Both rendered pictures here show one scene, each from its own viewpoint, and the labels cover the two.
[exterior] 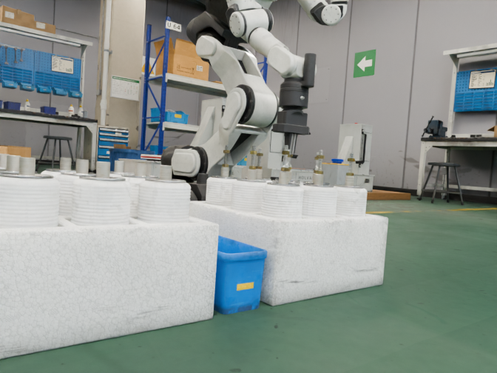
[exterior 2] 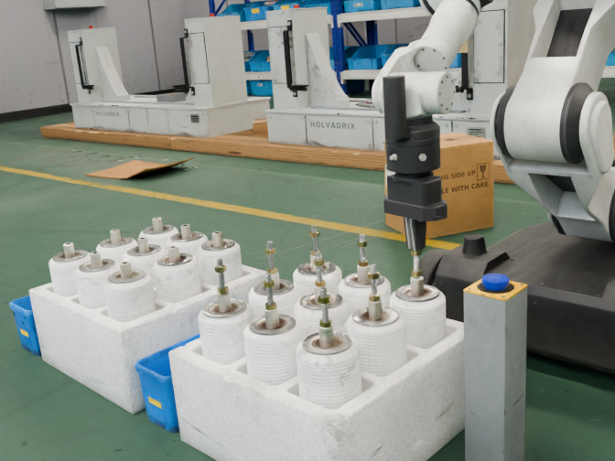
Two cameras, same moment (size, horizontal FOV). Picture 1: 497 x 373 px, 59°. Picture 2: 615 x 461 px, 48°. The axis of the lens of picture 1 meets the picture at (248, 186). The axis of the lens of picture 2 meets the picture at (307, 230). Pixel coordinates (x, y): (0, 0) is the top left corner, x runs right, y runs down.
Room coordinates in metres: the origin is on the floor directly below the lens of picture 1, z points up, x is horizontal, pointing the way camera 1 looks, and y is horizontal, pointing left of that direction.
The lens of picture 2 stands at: (1.02, -1.21, 0.71)
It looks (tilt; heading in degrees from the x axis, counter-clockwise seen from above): 16 degrees down; 83
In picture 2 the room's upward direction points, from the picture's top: 4 degrees counter-clockwise
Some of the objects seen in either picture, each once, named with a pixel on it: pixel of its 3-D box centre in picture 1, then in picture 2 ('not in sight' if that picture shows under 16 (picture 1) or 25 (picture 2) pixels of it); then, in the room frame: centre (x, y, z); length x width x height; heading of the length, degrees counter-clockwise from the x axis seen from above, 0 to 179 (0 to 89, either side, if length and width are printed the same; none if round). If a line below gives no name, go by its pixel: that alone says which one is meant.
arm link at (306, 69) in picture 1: (300, 75); (412, 109); (1.34, -0.13, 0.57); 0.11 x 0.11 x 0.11; 44
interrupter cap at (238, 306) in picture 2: (283, 184); (225, 308); (1.01, -0.08, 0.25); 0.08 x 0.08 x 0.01
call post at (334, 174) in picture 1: (333, 212); (495, 381); (1.41, -0.28, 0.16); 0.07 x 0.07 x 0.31; 38
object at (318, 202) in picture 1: (315, 222); (277, 375); (1.08, -0.17, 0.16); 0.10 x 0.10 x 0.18
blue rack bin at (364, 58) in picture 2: not in sight; (375, 57); (2.71, 5.66, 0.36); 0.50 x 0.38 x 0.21; 40
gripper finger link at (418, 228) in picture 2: (293, 143); (420, 231); (1.34, -0.13, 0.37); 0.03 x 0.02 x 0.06; 30
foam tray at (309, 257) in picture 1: (281, 241); (327, 384); (1.17, -0.10, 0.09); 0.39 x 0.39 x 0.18; 38
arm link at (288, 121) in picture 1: (293, 113); (413, 178); (1.34, -0.12, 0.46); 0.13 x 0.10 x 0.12; 120
